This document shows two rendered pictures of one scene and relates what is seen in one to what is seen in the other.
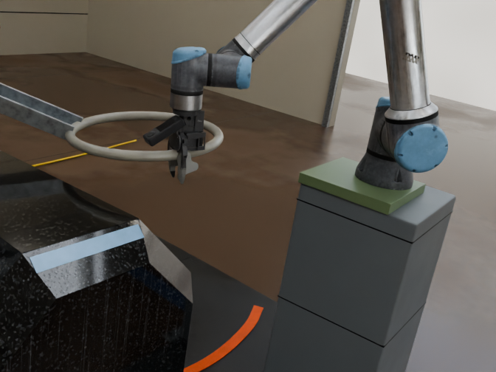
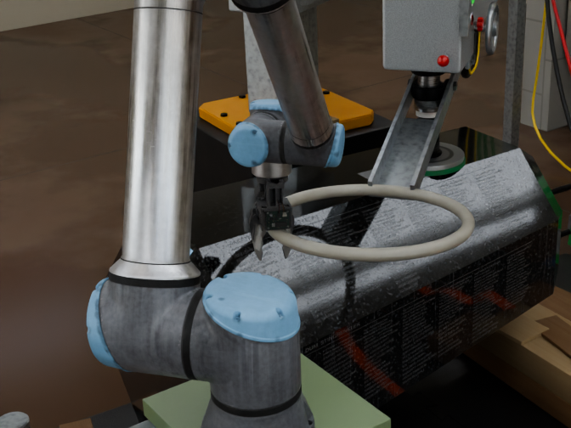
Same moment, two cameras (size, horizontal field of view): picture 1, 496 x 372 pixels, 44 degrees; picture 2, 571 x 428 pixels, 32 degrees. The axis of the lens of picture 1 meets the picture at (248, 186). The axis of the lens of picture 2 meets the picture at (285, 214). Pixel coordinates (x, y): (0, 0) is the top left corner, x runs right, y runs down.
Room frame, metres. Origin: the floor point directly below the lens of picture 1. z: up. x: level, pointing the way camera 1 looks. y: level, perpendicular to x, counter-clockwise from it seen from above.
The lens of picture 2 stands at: (2.58, -1.68, 1.90)
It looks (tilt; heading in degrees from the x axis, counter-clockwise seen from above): 24 degrees down; 115
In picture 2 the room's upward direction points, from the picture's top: 3 degrees counter-clockwise
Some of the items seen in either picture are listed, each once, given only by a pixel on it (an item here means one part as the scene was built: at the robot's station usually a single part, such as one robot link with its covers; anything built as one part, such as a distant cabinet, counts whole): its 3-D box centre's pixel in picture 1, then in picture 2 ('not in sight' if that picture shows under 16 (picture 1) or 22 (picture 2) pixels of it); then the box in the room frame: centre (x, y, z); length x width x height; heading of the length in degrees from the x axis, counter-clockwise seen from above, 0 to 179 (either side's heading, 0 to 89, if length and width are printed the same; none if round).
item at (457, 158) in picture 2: not in sight; (427, 155); (1.81, 0.99, 0.85); 0.21 x 0.21 x 0.01
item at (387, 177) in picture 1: (387, 164); (257, 408); (1.94, -0.44, 0.93); 0.19 x 0.19 x 0.10
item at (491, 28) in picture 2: not in sight; (479, 27); (1.93, 1.12, 1.20); 0.15 x 0.10 x 0.15; 94
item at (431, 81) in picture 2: not in sight; (429, 55); (1.81, 1.00, 1.14); 0.12 x 0.09 x 0.30; 94
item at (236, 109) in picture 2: not in sight; (285, 112); (1.14, 1.48, 0.76); 0.49 x 0.49 x 0.05; 54
